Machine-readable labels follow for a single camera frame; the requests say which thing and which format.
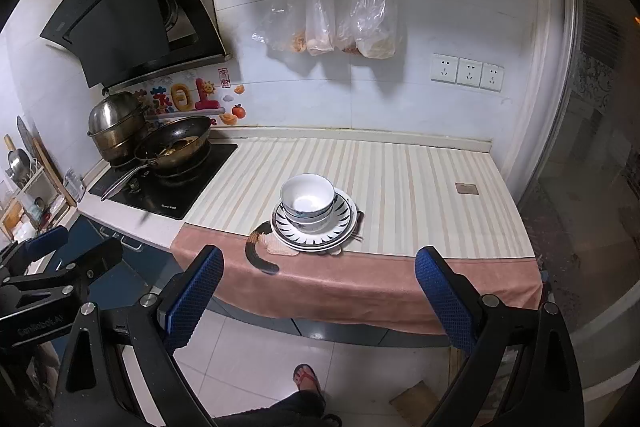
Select stacked steel pot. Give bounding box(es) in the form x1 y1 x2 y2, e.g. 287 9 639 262
87 90 152 164

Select white plate with red print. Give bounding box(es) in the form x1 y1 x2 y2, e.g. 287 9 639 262
270 207 360 254

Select black range hood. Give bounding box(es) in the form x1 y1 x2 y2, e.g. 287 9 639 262
39 0 234 90

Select white wall socket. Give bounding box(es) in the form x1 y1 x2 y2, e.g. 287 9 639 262
479 62 504 92
430 53 459 84
455 57 484 87

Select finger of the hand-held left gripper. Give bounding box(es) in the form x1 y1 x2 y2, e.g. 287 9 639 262
4 226 70 277
62 237 125 290

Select glass sliding door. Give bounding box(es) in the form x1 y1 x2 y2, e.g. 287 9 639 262
520 0 640 358

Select cardboard piece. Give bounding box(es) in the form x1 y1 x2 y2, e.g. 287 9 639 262
388 380 437 426

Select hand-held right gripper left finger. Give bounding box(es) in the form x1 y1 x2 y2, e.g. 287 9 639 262
52 246 226 427

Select striped table cloth with pink edge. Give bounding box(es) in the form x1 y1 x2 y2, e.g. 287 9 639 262
171 137 546 338

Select white plate with blue stripes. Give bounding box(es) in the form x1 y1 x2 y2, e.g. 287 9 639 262
274 188 357 248

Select person's leg in dark pants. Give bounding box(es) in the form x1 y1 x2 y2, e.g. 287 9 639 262
215 388 344 427

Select clear plastic bag with food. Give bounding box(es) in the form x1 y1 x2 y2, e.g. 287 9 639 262
335 0 359 56
350 0 400 60
251 0 309 54
303 0 337 56

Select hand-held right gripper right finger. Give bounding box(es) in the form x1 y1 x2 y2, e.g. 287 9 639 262
415 246 586 427

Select colourful wall stickers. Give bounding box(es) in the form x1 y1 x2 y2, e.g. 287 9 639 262
132 67 247 128

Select dark frying pan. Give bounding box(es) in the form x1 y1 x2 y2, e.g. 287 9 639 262
100 115 214 202

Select white dish rack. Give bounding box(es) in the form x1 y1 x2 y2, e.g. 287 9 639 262
0 157 76 244

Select person's foot in red sandal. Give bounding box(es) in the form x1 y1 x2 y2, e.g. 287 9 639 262
292 363 327 409

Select wooden cutting board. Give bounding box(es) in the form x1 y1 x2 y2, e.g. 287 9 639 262
32 136 77 208

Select black glass gas stove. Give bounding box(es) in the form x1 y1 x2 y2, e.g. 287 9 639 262
88 141 239 222

